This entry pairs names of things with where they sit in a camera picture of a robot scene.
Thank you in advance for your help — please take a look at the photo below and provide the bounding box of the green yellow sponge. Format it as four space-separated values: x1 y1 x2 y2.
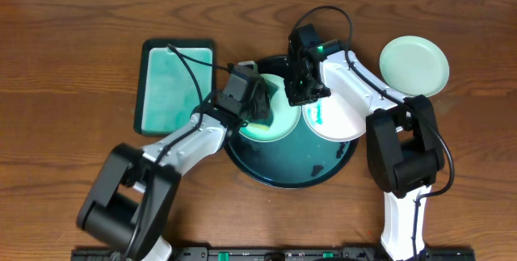
248 122 271 131

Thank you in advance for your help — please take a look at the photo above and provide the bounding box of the mint green plate with stain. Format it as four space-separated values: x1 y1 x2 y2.
239 74 301 142

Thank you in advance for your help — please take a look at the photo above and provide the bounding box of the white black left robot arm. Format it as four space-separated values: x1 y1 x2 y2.
77 79 270 260

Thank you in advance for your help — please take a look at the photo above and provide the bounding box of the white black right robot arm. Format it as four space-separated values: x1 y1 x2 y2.
285 39 448 260

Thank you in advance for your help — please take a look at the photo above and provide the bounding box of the round black tray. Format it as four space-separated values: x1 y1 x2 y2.
225 55 359 189

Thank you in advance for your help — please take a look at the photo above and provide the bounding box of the rectangular black soapy water tray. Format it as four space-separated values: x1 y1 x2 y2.
133 38 216 136

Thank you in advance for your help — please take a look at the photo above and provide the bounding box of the white plate with green stain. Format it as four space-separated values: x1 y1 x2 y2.
302 94 366 142

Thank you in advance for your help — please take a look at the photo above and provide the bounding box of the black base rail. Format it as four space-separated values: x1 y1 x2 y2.
70 246 477 261

